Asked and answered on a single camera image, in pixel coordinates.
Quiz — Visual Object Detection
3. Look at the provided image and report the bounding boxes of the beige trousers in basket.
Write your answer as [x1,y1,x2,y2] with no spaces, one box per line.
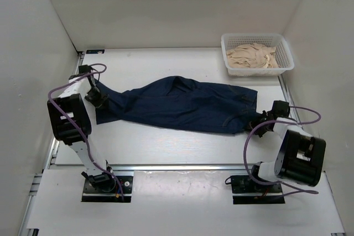
[226,43,279,69]

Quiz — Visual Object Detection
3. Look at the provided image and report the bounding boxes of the aluminium front rail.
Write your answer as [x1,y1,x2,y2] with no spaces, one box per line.
[112,164,246,172]

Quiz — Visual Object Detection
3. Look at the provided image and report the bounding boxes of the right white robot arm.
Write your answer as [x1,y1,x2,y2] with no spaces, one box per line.
[243,101,326,192]

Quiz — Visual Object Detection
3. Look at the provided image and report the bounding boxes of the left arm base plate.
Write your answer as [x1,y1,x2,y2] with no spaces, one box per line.
[81,172,133,203]

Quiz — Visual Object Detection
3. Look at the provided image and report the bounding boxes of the white plastic basket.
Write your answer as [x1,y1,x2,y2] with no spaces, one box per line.
[221,33,294,77]

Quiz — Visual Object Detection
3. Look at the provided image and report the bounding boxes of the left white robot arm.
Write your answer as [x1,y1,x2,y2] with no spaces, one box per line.
[47,63,117,192]

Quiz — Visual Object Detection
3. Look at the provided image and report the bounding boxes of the dark blue denim trousers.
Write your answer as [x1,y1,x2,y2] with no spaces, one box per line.
[96,76,260,134]

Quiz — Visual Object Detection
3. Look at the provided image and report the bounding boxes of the black label sticker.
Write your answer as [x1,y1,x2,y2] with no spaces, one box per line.
[86,49,105,54]

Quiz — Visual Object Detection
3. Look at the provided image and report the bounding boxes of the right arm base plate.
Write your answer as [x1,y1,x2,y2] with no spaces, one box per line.
[225,175,285,205]

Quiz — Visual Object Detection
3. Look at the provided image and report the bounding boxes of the aluminium left rail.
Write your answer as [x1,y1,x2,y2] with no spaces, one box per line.
[45,51,84,169]

